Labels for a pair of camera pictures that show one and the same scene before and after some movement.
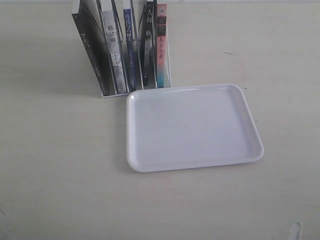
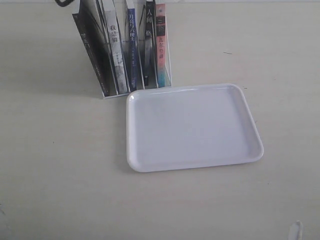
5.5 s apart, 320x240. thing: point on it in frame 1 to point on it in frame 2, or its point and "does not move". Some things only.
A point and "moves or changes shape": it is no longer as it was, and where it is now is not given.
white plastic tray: [180, 127] does not move
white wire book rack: [133, 46] does not move
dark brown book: [89, 22] does not move
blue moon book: [130, 55] moves or changes shape
